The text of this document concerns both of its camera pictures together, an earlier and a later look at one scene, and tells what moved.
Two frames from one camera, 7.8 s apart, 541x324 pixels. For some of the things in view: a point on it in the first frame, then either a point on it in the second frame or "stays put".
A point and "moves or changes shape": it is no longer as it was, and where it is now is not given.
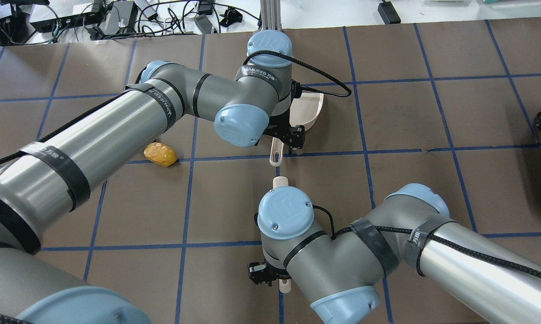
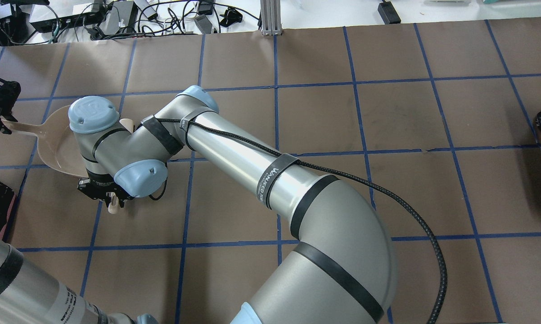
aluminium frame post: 271,15 stays put
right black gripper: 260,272 -> 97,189
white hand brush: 285,284 moves or changes shape
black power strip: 60,22 stays put
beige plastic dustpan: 305,109 moves or changes shape
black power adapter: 388,13 stays put
